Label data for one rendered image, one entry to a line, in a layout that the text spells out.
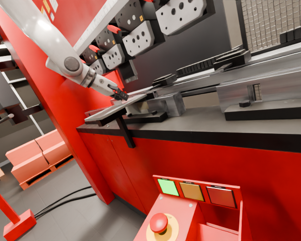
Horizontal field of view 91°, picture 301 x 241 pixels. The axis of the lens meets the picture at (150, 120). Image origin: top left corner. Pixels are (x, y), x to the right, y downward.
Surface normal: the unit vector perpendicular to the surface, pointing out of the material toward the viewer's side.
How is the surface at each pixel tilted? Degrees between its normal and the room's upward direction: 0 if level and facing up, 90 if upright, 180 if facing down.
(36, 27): 53
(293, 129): 0
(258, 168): 90
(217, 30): 90
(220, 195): 90
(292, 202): 90
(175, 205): 0
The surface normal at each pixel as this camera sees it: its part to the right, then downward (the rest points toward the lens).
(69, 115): 0.68, -0.03
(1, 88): 0.81, -0.14
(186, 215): -0.35, -0.89
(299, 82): -0.65, 0.45
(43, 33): 0.10, -0.26
